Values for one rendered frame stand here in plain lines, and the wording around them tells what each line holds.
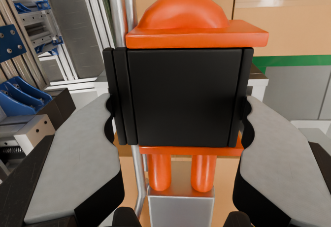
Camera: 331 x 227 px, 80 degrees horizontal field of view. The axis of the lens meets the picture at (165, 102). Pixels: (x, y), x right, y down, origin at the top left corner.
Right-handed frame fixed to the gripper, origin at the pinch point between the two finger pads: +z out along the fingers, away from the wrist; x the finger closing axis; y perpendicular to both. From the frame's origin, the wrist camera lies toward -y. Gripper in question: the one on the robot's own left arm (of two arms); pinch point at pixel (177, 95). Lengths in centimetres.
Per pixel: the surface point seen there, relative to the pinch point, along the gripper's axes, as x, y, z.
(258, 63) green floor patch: 58, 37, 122
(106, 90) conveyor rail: -29, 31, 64
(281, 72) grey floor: 74, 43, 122
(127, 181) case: -13, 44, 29
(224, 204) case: 17, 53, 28
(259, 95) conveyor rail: 36, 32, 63
